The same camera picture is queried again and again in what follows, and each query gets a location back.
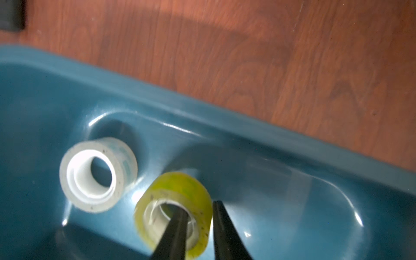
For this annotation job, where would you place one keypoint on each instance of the teal plastic storage box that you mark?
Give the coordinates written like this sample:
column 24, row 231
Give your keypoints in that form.
column 289, row 197

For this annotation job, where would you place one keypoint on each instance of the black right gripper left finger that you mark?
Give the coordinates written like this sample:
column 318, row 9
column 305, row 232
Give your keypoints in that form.
column 172, row 245

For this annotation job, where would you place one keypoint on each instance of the large clear tape roll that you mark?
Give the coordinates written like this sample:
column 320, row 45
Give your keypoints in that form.
column 78, row 183

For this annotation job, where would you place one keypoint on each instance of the grey claw hammer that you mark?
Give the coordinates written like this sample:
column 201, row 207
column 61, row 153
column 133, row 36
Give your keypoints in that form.
column 12, row 15

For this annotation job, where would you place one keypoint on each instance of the yellow tape roll one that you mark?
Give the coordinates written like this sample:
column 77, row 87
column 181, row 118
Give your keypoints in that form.
column 170, row 191

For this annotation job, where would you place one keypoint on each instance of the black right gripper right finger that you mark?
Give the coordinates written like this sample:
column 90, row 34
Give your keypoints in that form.
column 227, row 243

